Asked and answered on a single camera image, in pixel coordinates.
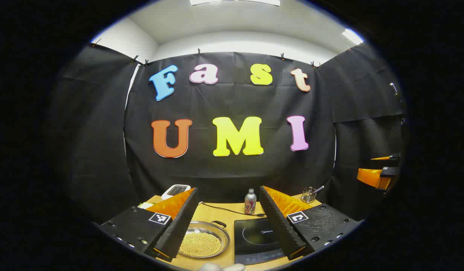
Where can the silver drink bottle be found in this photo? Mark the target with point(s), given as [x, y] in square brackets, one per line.
[250, 205]

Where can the black induction cooktop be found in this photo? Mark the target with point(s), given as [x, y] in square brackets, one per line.
[254, 237]

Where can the ceiling light panel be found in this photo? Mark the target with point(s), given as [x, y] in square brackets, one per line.
[235, 2]
[352, 36]

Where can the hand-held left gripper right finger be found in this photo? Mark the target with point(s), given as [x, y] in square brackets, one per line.
[279, 222]

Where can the sandwich with lettuce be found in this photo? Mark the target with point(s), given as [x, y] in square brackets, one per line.
[145, 205]

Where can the white toaster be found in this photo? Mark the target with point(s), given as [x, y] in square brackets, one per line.
[171, 192]

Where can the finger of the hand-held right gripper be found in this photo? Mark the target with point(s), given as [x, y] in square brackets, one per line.
[369, 176]
[394, 156]

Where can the stainless steel pot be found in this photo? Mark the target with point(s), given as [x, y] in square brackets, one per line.
[215, 228]

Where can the pile of yellow soybeans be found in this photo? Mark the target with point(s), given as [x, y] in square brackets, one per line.
[202, 244]

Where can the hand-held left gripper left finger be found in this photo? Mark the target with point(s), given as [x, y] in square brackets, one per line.
[181, 222]

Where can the metal spoon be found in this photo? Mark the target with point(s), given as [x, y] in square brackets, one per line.
[319, 189]

